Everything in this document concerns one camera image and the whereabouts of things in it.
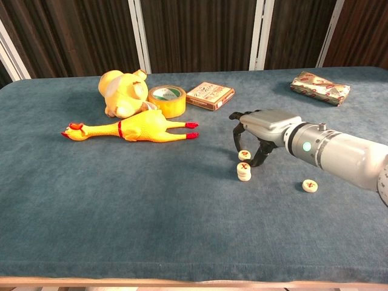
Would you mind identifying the white screen frame post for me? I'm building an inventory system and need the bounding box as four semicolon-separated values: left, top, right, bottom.
127;0;152;75
249;0;275;71
315;0;346;68
0;19;32;81

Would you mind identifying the yellow plush pig toy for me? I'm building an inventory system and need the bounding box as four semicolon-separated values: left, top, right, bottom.
98;69;158;119

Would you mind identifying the yellow rubber chicken toy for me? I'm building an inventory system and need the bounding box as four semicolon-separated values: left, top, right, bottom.
61;109;200;143

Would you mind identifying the blue table cloth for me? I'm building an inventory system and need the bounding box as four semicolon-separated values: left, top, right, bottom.
0;66;388;279

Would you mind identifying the small card box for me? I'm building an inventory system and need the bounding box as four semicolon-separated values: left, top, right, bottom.
186;81;236;112

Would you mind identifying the light wooden table edge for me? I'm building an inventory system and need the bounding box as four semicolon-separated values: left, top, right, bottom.
0;275;388;289

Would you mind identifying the dark brown slatted screen panel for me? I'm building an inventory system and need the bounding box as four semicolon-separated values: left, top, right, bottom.
0;0;143;80
264;0;338;70
323;0;388;68
0;59;15;89
141;0;258;74

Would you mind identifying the printed tissue pack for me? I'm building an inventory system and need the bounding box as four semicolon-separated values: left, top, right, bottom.
290;71;351;107

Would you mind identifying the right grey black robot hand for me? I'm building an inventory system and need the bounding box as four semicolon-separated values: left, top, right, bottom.
229;109;303;168

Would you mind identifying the yellow tape roll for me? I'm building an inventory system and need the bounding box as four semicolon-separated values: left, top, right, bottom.
147;85;187;119

